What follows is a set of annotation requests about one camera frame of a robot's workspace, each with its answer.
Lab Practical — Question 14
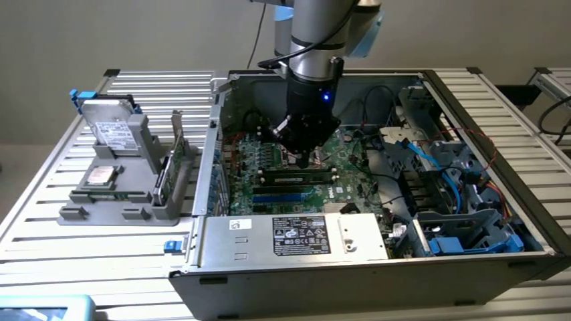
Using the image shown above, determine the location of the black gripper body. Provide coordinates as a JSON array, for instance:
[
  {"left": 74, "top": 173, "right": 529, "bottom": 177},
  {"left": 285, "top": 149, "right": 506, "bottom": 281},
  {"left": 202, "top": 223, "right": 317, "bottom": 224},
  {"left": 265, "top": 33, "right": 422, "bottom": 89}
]
[{"left": 266, "top": 76, "right": 342, "bottom": 158}]

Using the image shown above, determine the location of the black RAM stick with label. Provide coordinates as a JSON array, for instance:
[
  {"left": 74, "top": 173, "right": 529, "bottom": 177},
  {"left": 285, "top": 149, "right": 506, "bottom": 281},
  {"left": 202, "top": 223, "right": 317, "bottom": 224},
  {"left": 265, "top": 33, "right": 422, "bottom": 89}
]
[{"left": 260, "top": 168, "right": 338, "bottom": 185}]

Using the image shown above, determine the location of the black expansion slot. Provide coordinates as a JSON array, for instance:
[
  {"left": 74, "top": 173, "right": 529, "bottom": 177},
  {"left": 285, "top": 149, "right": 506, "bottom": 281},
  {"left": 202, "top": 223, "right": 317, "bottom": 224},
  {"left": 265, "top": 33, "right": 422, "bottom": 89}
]
[{"left": 251, "top": 185, "right": 313, "bottom": 197}]

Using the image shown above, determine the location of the blue expansion slot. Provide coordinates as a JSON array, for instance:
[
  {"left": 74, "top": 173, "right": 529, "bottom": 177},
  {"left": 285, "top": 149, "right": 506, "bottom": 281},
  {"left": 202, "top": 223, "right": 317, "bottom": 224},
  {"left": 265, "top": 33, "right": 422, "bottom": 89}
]
[{"left": 251, "top": 193, "right": 309, "bottom": 204}]

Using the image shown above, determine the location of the green motherboard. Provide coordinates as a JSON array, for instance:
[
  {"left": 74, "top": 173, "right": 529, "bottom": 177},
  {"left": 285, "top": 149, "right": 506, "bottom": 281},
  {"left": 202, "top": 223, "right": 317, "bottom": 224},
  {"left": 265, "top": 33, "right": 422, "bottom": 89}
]
[{"left": 219, "top": 128, "right": 385, "bottom": 217}]

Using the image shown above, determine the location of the grey metal disk cage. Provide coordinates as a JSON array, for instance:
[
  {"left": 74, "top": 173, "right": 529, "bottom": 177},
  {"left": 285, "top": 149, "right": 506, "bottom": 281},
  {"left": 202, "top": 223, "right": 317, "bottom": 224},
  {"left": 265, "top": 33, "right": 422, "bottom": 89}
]
[{"left": 390, "top": 84, "right": 452, "bottom": 158}]

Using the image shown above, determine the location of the silver power supply unit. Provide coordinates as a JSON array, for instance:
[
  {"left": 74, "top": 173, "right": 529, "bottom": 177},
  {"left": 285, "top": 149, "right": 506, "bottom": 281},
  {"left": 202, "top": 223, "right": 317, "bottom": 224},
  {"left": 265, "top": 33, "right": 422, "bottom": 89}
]
[{"left": 194, "top": 213, "right": 390, "bottom": 270}]

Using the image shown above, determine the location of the small blue plastic clip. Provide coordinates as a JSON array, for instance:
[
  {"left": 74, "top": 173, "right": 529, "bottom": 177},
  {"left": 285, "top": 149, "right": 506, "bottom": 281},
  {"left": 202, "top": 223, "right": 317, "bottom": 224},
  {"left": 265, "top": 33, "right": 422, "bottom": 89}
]
[{"left": 162, "top": 237, "right": 185, "bottom": 254}]

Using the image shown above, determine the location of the open grey PC case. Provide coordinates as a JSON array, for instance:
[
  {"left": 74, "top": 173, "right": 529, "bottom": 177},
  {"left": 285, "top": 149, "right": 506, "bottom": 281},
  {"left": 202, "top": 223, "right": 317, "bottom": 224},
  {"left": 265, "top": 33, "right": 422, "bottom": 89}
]
[{"left": 166, "top": 68, "right": 571, "bottom": 321}]

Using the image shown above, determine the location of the blue disk bay latch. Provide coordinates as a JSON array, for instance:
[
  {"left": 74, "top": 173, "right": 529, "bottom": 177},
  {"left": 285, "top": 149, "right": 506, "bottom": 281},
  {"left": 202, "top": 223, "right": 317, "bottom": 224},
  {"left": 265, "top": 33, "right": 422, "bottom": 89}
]
[{"left": 424, "top": 233, "right": 524, "bottom": 257}]

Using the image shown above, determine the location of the silver hard disk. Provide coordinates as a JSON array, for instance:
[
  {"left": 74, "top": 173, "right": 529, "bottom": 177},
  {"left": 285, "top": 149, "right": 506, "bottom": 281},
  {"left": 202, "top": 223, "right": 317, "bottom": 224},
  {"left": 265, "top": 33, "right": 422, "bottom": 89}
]
[{"left": 79, "top": 99, "right": 135, "bottom": 151}]

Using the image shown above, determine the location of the silver CPU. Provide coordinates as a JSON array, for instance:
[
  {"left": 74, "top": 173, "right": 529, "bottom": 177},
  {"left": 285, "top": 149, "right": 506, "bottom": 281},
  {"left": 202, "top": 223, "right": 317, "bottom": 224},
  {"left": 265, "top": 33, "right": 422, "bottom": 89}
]
[{"left": 85, "top": 165, "right": 119, "bottom": 185}]

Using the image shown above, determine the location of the grey parts rack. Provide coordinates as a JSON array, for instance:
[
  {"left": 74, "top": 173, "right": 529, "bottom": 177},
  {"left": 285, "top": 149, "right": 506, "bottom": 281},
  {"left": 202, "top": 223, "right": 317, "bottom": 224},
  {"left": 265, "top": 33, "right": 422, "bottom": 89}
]
[{"left": 57, "top": 113, "right": 202, "bottom": 227}]

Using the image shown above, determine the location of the blue disk carrier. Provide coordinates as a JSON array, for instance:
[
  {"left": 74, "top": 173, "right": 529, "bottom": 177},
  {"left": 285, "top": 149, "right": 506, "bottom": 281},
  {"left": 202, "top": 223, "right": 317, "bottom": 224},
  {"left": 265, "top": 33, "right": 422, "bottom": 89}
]
[{"left": 67, "top": 88, "right": 143, "bottom": 116}]

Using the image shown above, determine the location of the metal slat side table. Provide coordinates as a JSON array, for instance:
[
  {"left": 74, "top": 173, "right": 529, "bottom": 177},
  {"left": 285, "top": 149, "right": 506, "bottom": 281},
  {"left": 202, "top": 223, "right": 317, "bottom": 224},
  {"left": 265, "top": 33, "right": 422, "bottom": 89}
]
[{"left": 524, "top": 66, "right": 571, "bottom": 145}]

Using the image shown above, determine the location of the teal framed device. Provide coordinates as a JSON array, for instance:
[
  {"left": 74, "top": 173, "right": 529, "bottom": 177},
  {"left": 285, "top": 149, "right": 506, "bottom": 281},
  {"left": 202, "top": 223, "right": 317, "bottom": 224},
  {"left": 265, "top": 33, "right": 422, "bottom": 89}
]
[{"left": 0, "top": 294, "right": 97, "bottom": 321}]

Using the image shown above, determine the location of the black wire loop in case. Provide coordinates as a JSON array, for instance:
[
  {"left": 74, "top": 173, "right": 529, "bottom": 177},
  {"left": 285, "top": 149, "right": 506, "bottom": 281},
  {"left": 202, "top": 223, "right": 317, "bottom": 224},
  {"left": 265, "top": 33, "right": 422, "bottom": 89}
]
[{"left": 361, "top": 85, "right": 394, "bottom": 135}]

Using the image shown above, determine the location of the black cable across arm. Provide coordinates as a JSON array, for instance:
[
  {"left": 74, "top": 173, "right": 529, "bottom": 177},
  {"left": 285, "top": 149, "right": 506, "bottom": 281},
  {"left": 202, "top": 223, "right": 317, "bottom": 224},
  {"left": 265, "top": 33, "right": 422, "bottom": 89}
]
[{"left": 257, "top": 0, "right": 362, "bottom": 70}]

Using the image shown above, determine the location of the thin black hanging cable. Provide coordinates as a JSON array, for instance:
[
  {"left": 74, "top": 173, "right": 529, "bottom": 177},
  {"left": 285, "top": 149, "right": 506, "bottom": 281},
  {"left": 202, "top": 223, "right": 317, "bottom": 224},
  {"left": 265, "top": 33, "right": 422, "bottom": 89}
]
[{"left": 246, "top": 0, "right": 268, "bottom": 70}]

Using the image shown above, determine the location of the graphics card with metal bracket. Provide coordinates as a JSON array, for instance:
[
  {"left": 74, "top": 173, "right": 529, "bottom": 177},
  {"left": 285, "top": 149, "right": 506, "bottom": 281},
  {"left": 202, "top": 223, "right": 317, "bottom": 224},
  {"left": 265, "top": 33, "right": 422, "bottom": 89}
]
[{"left": 149, "top": 109, "right": 190, "bottom": 205}]

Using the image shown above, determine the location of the blue disk wire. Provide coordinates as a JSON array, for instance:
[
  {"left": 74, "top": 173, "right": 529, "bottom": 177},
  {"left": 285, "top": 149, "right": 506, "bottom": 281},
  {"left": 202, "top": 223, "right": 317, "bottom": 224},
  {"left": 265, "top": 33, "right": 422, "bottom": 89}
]
[{"left": 400, "top": 138, "right": 466, "bottom": 217}]

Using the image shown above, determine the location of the thin red wire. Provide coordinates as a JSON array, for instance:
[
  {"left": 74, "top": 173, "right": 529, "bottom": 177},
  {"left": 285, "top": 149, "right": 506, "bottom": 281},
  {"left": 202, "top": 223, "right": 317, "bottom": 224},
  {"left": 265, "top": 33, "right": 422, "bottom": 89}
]
[{"left": 438, "top": 128, "right": 500, "bottom": 175}]

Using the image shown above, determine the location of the thick black looped cable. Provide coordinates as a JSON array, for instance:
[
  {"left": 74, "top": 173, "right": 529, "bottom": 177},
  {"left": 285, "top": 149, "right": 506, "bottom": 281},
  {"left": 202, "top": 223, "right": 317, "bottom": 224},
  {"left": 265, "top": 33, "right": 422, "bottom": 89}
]
[{"left": 536, "top": 96, "right": 571, "bottom": 146}]

